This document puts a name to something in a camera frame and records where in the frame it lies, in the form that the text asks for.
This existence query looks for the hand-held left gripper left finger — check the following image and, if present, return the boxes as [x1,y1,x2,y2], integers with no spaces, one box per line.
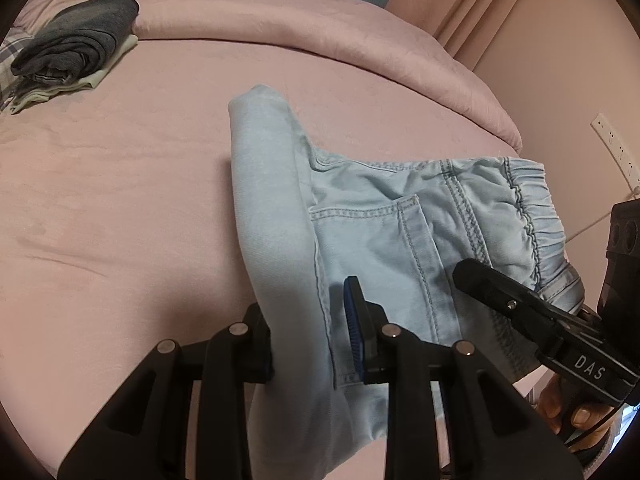
[57,302,275,480]

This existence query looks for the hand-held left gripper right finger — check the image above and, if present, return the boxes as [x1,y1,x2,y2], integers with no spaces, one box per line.
[342,276,586,480]

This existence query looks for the light blue denim pants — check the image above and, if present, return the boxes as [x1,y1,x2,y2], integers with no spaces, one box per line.
[228,85,586,480]

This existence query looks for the plaid folded cloth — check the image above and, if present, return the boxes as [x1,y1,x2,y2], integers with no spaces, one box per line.
[0,27,32,112]

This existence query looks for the pink curtain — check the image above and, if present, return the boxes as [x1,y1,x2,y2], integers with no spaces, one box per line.
[385,0,547,67]

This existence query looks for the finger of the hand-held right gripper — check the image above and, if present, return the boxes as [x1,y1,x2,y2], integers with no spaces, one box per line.
[452,259,568,356]

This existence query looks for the dark grey folded clothing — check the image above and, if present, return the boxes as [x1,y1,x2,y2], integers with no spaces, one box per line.
[11,0,141,87]

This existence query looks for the person's right hand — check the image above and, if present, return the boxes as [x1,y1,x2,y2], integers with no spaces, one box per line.
[537,374,622,448]

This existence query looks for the cream folded cloth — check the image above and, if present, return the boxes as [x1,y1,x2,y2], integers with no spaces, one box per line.
[9,35,139,114]

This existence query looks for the white cable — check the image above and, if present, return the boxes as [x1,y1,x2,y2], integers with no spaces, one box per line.
[564,186,640,242]

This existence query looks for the pink duvet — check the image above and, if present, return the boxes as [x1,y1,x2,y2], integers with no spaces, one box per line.
[15,0,524,155]

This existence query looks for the pink bed sheet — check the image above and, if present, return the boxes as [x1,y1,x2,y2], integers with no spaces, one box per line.
[0,37,551,480]

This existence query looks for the white power strip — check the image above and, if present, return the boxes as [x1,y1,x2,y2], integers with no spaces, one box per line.
[591,113,640,189]

